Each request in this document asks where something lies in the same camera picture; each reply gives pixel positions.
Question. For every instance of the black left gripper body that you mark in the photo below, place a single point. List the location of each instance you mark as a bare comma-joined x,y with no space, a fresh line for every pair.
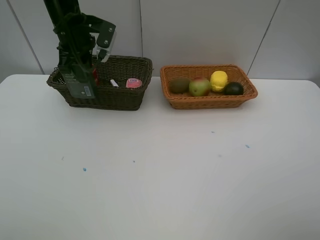
75,43

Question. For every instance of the red plastic cup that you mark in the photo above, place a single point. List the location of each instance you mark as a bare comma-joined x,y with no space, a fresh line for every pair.
96,80

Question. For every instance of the dark green pump bottle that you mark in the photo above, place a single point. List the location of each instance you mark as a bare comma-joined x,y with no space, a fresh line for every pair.
80,81

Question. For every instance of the white marker pink caps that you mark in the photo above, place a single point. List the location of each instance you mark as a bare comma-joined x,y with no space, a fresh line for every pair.
114,83

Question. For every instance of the pink bottle white cap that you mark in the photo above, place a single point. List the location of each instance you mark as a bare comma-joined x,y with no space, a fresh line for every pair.
133,83

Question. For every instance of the brown kiwi fruit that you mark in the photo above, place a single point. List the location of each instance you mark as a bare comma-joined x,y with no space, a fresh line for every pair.
179,85

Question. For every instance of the green red pear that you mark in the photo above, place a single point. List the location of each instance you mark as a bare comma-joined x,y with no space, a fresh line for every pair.
199,87

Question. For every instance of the yellow lemon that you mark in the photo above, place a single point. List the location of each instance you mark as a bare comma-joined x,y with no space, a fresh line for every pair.
218,81

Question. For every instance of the dark green avocado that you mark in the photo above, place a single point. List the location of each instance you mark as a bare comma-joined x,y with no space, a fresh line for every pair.
233,89

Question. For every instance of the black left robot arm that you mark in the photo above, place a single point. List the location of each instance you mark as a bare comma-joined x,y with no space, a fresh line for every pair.
62,6

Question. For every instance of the dark brown wicker basket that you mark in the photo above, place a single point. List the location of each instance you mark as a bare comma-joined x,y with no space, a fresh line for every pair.
119,68

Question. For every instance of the orange wicker basket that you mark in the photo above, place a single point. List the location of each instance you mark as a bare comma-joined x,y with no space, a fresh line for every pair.
215,100

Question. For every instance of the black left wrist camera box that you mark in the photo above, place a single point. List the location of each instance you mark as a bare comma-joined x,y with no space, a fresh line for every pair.
106,34

